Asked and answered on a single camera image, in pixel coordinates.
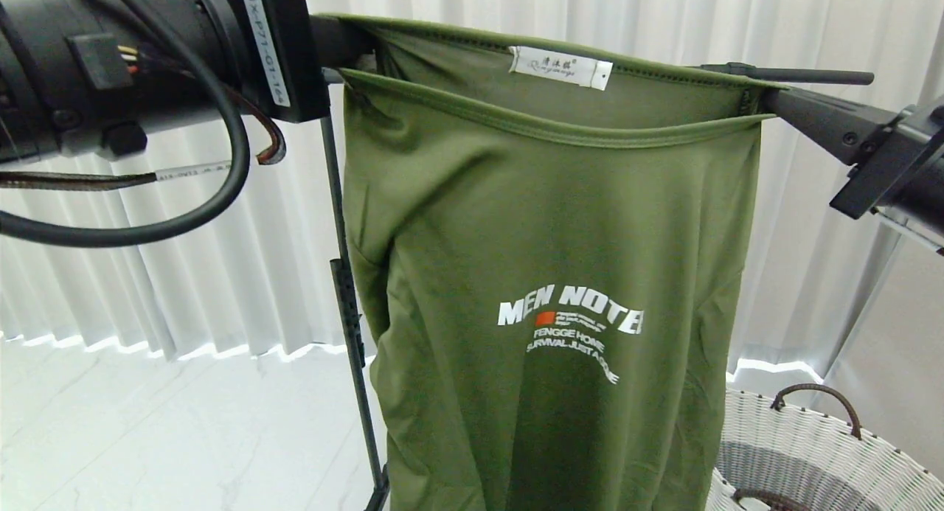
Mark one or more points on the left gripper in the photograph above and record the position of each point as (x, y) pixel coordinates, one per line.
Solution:
(147, 54)

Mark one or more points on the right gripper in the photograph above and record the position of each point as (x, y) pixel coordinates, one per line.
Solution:
(907, 172)

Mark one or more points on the green sleeveless shirt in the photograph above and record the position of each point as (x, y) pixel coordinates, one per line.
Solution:
(553, 238)

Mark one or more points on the black clothes rack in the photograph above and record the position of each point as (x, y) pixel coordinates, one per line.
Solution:
(811, 75)

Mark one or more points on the white laundry basket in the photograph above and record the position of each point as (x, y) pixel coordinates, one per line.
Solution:
(796, 437)

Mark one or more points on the white curtain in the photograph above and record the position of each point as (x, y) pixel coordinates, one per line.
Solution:
(221, 275)

